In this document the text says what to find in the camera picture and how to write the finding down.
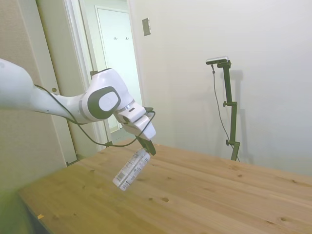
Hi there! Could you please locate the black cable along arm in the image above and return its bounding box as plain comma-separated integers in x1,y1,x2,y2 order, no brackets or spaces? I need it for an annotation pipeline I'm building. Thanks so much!
33,84,156,148

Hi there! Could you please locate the black camera stand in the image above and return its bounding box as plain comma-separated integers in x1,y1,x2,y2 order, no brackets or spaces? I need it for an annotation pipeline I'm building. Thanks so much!
216,60,241,162

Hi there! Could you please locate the grey wall switch plate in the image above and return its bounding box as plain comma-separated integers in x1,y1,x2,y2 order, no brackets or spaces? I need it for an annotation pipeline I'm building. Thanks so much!
141,17,152,37

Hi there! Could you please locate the white open door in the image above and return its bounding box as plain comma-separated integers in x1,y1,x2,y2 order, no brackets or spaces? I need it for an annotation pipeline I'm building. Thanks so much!
36,0,79,167

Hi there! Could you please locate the white inner door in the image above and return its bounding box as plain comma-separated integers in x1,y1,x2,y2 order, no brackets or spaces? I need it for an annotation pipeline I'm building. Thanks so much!
95,6,138,134

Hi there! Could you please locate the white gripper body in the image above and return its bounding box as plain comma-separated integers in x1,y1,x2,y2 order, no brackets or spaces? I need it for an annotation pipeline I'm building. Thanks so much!
121,114,157,141

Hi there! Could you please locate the clear labelled water bottle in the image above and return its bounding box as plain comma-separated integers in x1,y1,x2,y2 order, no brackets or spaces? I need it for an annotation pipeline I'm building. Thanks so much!
112,148,152,193

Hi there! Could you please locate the grey camera on stand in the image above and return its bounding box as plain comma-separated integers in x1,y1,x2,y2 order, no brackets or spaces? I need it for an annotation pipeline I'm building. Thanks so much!
205,55,230,66

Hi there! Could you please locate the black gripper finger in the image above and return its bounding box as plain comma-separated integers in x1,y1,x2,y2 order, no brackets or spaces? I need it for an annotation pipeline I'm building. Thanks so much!
135,135,147,150
142,138,157,156

